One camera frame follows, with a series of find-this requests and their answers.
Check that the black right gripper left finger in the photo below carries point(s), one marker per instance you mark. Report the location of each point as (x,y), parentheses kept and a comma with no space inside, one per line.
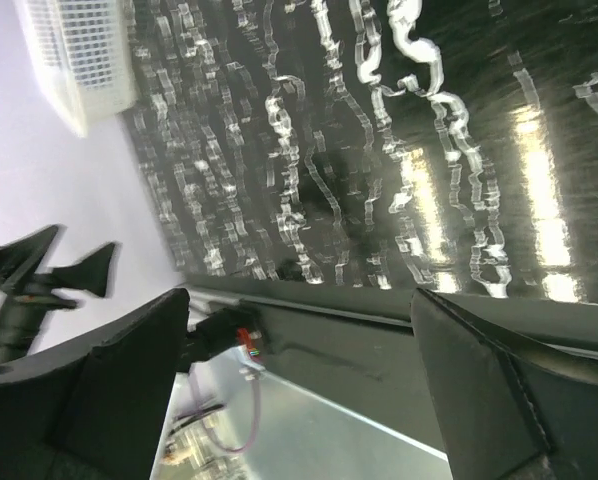
(93,407)

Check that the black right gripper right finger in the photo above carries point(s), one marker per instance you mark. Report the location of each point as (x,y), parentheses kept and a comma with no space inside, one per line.
(508,406)

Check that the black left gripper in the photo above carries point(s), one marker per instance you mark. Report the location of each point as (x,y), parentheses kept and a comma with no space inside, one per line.
(22,314)

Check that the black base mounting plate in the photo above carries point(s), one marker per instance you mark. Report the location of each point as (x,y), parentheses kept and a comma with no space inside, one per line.
(355,346)

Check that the white plastic mesh basket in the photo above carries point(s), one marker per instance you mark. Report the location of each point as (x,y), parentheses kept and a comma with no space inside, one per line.
(81,58)

